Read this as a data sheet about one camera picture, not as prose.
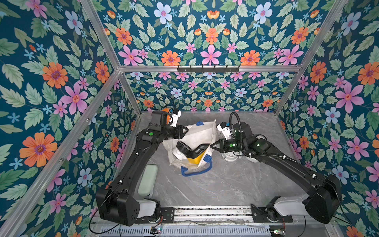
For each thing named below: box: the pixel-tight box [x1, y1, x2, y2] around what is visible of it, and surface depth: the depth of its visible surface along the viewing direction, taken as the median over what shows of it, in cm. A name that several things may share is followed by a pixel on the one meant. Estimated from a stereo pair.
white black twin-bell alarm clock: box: [221, 151, 243, 163], surface depth 93 cm
